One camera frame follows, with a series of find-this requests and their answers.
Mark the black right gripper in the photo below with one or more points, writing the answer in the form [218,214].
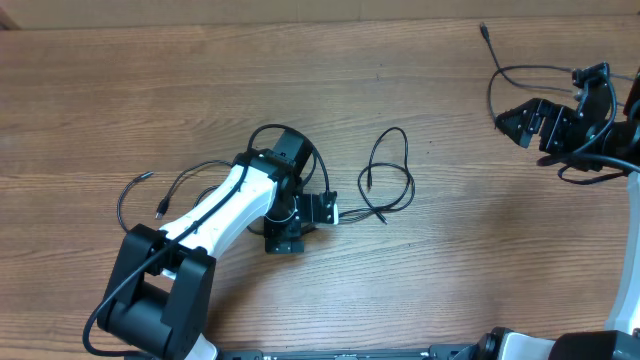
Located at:
[556,118]

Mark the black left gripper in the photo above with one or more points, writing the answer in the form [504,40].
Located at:
[274,230]

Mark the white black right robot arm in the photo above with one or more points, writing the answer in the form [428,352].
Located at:
[614,155]

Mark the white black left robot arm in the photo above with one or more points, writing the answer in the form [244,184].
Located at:
[157,298]

